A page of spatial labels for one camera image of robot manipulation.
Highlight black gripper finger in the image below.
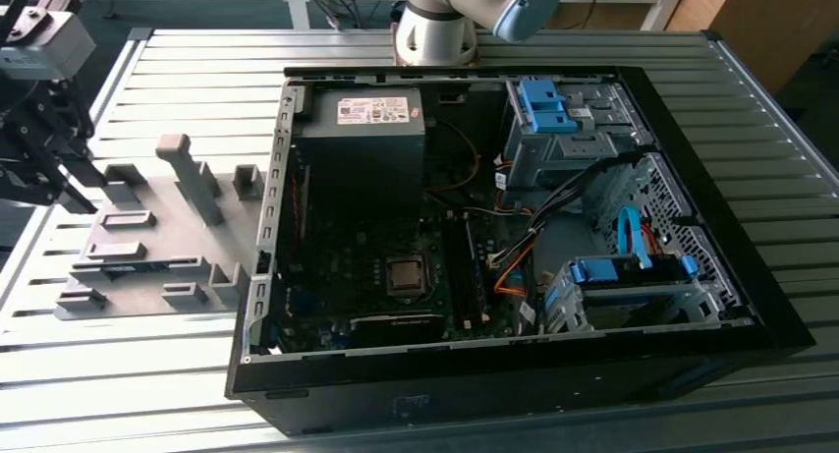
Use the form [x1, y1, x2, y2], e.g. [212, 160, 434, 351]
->
[0, 162, 100, 216]
[48, 79, 111, 189]

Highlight blue RAM stick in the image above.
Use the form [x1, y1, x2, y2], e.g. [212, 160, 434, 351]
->
[76, 258, 199, 276]

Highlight grey parts rack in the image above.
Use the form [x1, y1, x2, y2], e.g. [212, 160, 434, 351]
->
[52, 133, 267, 322]

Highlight grey power supply unit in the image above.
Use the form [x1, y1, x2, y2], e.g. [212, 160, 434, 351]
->
[291, 86, 428, 228]

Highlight green motherboard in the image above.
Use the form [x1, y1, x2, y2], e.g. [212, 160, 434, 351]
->
[278, 211, 546, 351]

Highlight CPU socket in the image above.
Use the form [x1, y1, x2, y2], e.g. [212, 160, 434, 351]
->
[383, 254, 434, 300]

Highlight silver CPU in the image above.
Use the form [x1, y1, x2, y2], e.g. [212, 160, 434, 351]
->
[391, 261, 424, 290]

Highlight black graphics card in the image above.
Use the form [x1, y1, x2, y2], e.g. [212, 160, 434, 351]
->
[348, 311, 447, 349]

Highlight blue plastic disk carrier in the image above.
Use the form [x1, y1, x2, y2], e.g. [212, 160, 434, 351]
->
[515, 79, 582, 134]
[570, 255, 698, 290]

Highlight black PC case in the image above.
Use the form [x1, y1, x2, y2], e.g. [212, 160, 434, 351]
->
[224, 64, 818, 437]

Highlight grey metal drive cage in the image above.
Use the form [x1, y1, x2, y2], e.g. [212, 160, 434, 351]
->
[540, 255, 723, 334]
[502, 79, 657, 192]

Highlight wood top white desk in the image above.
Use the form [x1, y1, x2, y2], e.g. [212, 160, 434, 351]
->
[554, 0, 698, 31]

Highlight brown wooden cabinet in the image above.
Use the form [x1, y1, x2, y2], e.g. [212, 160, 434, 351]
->
[667, 0, 839, 95]

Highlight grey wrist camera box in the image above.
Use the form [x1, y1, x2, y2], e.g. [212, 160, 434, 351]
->
[0, 10, 98, 81]

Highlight yellow black power wires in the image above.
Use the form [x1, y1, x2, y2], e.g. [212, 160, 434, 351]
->
[422, 118, 482, 195]

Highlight orange yellow wires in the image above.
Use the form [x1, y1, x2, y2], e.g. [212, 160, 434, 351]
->
[492, 229, 546, 297]

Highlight black cable bundle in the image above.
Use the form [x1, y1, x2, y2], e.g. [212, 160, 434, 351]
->
[495, 152, 650, 267]

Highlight blue flat data cable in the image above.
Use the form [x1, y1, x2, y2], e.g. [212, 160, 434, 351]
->
[615, 204, 654, 270]

